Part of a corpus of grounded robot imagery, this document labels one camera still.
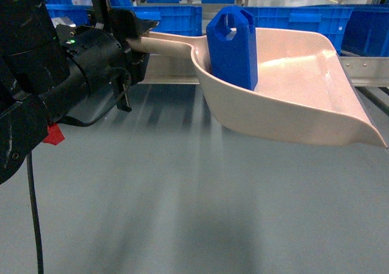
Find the red plastic clip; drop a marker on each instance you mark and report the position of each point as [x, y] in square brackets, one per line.
[55, 135]

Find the blue storage bin right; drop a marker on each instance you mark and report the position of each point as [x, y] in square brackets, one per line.
[355, 28]

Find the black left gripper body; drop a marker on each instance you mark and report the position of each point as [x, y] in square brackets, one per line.
[95, 58]

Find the beige plastic dustpan scoop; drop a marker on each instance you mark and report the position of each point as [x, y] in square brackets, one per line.
[303, 94]

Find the blue plastic block part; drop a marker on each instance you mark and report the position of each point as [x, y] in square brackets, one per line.
[231, 37]

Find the stainless steel shelf rack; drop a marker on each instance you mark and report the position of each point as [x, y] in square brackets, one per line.
[287, 75]

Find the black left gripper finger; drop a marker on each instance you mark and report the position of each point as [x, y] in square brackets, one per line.
[136, 64]
[125, 24]

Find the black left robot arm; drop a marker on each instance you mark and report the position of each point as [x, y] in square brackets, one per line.
[47, 70]

